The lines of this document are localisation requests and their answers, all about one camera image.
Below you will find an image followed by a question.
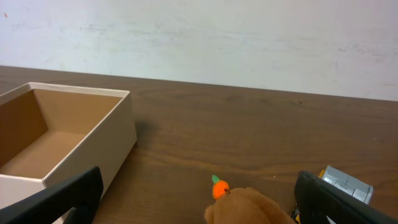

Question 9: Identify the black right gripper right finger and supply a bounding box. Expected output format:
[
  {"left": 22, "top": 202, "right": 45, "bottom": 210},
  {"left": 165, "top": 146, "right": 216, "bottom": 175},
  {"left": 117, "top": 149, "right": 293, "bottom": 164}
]
[{"left": 294, "top": 171, "right": 397, "bottom": 224}]

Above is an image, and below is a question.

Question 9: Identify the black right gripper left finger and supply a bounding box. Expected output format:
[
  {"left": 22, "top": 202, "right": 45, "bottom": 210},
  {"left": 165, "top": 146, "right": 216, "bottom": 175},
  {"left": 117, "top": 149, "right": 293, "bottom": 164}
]
[{"left": 1, "top": 166, "right": 104, "bottom": 224}]

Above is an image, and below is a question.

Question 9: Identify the yellow grey toy truck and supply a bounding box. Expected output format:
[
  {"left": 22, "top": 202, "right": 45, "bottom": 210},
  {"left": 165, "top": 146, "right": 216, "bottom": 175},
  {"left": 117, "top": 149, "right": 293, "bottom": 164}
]
[{"left": 291, "top": 166, "right": 373, "bottom": 223}]

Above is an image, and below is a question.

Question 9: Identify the brown plush toy with carrot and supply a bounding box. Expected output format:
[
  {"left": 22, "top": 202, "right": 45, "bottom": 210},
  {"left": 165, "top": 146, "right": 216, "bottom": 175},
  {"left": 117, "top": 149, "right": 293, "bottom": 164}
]
[{"left": 204, "top": 175, "right": 295, "bottom": 224}]

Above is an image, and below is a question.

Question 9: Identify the white cardboard box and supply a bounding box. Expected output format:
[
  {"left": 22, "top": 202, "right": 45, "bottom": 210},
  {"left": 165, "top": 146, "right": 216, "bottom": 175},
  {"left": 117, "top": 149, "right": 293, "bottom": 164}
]
[{"left": 1, "top": 82, "right": 137, "bottom": 209}]

